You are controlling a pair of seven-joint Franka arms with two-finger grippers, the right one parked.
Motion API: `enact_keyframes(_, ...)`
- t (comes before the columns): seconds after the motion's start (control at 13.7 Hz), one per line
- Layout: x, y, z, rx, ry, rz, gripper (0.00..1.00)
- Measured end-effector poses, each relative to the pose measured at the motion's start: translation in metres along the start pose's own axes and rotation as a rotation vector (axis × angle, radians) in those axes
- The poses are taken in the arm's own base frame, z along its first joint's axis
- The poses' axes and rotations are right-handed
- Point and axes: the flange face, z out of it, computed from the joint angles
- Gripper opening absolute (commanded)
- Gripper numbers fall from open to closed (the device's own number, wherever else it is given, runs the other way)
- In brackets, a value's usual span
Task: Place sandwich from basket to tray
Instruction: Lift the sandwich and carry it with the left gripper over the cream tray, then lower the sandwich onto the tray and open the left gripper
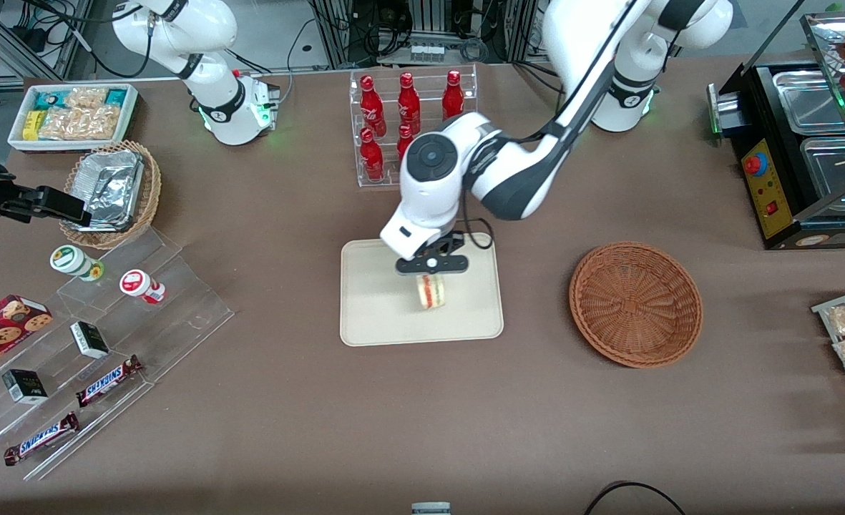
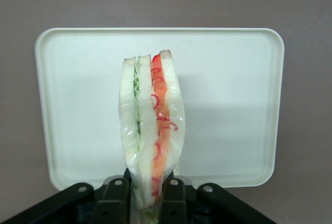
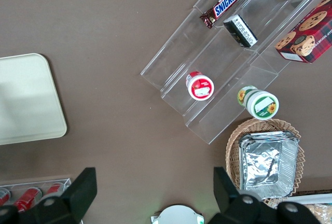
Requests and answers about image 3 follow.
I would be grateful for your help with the clear acrylic step shelf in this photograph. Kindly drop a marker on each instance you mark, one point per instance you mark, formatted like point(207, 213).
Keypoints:
point(181, 60)

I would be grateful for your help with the green lid yoghurt cup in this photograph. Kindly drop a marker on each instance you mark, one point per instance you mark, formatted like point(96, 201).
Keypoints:
point(262, 104)

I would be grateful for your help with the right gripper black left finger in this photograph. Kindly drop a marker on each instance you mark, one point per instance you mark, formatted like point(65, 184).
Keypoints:
point(72, 203)

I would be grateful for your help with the small black box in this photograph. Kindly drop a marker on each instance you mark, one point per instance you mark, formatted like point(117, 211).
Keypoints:
point(241, 30)

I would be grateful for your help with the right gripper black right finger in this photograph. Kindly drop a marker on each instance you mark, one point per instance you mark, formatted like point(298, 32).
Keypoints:
point(238, 208)

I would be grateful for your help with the clear acrylic bottle rack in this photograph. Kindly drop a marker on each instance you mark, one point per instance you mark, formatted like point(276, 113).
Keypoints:
point(64, 182)

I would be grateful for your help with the light wicker basket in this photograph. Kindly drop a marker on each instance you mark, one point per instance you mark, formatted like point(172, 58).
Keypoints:
point(232, 143)

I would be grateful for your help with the clear cracker bag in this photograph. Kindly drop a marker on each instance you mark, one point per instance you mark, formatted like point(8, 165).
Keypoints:
point(323, 211)

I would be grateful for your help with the red cola bottle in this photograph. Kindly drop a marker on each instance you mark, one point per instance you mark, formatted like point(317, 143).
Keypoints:
point(27, 196)
point(3, 197)

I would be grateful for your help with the cream serving tray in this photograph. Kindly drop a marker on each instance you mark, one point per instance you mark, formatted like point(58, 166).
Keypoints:
point(28, 99)

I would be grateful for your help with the white plastic snack bin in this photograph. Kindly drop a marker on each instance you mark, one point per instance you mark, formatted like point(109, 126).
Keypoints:
point(313, 196)

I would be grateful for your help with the red tartan cookie box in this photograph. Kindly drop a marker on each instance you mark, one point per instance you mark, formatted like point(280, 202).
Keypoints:
point(311, 34)

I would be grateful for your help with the aluminium foil tray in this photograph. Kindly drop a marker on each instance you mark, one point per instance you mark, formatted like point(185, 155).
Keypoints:
point(267, 167)

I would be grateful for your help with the red lid yoghurt cup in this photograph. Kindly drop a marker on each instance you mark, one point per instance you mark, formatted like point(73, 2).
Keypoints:
point(201, 87)

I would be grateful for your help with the Snickers chocolate bar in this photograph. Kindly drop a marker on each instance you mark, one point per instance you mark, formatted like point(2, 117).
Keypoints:
point(228, 2)

